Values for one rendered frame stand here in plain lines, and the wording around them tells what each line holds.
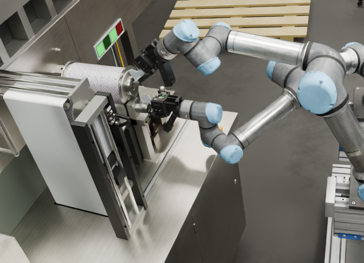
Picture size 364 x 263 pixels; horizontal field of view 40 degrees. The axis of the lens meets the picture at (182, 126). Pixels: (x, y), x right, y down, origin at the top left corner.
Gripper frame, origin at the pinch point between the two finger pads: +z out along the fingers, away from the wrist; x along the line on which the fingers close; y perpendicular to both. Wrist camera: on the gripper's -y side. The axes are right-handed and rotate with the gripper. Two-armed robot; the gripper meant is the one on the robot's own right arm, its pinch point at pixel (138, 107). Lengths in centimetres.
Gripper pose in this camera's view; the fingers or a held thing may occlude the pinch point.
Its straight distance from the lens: 203.1
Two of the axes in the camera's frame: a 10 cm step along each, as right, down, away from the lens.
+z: -9.1, -1.4, 4.0
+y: -1.6, -7.5, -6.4
